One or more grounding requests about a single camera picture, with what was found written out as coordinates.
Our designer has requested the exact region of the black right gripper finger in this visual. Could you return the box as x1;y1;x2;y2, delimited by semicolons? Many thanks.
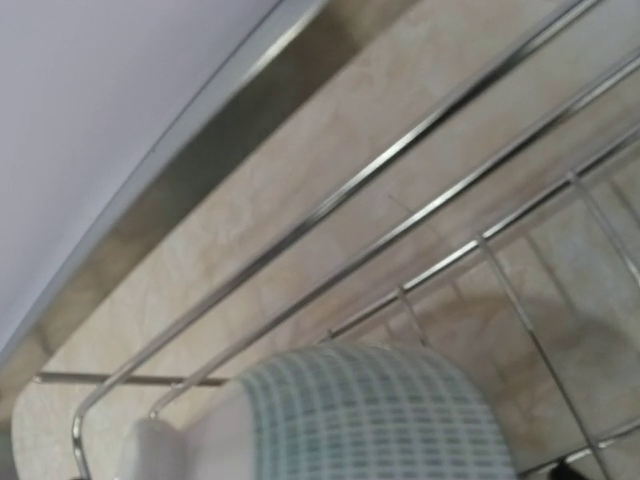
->
549;461;580;480

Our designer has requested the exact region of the light green grid bowl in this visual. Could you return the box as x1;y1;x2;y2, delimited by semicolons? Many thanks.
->
116;343;516;479

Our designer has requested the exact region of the wire metal dish rack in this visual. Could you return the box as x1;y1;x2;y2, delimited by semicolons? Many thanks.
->
13;1;639;479

